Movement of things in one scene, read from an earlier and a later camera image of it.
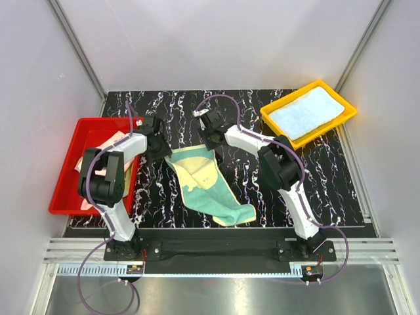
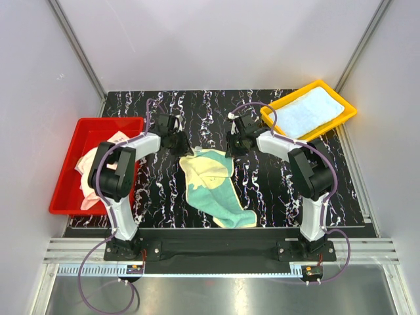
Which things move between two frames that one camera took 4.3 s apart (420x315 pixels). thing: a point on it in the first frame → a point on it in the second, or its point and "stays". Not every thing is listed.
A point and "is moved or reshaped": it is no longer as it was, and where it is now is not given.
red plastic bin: (66, 199) stays
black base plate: (219, 251) stays
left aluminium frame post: (78, 48) stays
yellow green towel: (204, 189) is moved or reshaped
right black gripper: (209, 146) → (231, 151)
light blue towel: (306, 113) stays
